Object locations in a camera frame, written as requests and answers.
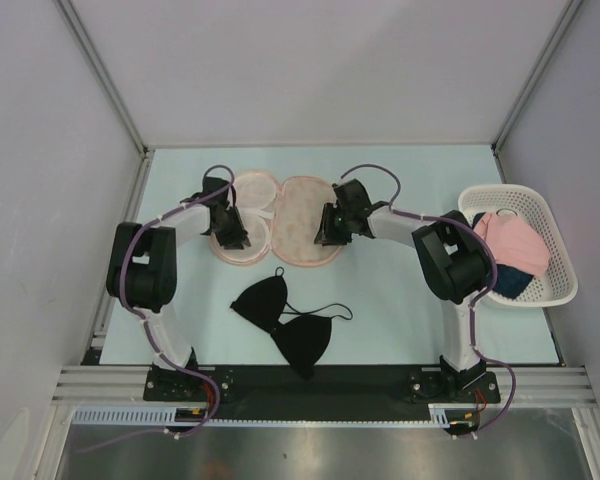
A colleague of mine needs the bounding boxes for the pink patterned laundry bag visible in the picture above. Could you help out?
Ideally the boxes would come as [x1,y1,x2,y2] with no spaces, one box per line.
[209,170,341,268]

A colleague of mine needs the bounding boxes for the pink garment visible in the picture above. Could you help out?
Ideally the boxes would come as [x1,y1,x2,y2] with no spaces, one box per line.
[473,212,551,277]

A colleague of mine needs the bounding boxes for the right aluminium corner post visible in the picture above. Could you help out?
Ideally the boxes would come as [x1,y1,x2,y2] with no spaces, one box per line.
[491,0,587,156]

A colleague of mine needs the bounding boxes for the white plastic basket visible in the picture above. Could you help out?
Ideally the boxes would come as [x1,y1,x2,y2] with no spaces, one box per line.
[458,184,578,308]

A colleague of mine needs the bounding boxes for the black bra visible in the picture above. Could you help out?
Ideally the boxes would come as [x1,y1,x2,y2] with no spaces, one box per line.
[230,267,354,381]

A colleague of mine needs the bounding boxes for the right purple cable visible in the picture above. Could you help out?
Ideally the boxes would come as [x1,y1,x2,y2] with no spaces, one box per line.
[340,163,519,444]

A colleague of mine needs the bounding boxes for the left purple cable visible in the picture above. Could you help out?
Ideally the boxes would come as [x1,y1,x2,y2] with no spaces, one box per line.
[74,164,239,454]

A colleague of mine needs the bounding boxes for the dark blue garment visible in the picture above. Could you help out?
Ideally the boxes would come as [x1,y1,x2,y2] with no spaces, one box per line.
[472,212,533,300]

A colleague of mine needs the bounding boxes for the aluminium corner post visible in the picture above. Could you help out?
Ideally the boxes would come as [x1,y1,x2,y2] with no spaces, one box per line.
[491,0,587,156]
[54,0,148,158]

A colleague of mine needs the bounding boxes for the purple cable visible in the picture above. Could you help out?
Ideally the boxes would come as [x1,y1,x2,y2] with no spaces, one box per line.
[340,163,519,444]
[74,164,239,454]

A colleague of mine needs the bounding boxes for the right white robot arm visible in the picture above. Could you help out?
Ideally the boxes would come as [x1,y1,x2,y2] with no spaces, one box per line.
[314,179,497,401]

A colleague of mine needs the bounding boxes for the left aluminium corner post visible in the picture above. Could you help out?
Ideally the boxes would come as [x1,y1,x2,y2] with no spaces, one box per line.
[54,0,148,158]

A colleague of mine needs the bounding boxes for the white slotted cable duct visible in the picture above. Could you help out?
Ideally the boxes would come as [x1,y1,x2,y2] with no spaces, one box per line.
[73,405,216,426]

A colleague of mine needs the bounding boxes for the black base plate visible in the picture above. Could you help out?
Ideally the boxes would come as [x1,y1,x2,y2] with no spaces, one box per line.
[143,365,501,422]

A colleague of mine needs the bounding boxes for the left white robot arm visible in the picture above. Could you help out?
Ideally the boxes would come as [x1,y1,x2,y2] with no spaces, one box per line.
[106,174,250,400]

